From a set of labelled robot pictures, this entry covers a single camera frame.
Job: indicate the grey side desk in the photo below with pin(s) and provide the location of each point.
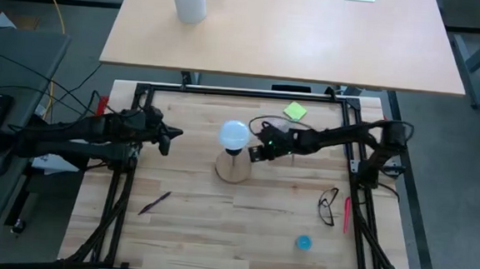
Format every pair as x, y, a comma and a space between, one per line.
15, 62

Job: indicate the wooden lamp base with socket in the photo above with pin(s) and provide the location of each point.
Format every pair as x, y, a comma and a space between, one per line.
233, 169

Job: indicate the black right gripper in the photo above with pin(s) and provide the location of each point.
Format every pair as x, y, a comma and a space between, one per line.
279, 143

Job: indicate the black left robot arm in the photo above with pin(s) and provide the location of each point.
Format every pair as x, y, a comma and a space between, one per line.
77, 126

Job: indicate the black aluminium table frame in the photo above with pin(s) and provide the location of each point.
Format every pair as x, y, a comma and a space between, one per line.
246, 93

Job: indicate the beige wooden desk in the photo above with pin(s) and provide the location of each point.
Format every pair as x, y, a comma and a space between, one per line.
292, 37

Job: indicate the white printed paper sheet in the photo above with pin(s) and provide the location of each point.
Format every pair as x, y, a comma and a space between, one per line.
48, 162

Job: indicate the dark purple pen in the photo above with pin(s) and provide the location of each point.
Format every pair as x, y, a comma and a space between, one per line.
154, 203

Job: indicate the green sticky note pad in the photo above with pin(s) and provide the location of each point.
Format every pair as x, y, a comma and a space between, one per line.
295, 111

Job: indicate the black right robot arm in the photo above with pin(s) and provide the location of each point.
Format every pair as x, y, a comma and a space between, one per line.
336, 136

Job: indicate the white lightbulb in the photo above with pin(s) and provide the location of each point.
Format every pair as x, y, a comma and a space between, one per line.
234, 135

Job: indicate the white cylinder container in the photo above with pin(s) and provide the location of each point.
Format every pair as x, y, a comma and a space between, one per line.
188, 2

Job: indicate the blue round cap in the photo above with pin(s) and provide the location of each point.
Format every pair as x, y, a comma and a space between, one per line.
303, 242

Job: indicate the pink pen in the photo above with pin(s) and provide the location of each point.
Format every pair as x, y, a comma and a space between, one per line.
346, 214

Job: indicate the black framed glasses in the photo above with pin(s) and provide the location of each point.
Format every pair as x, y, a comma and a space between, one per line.
325, 212

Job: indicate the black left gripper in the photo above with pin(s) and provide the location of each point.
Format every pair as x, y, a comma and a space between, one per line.
153, 125

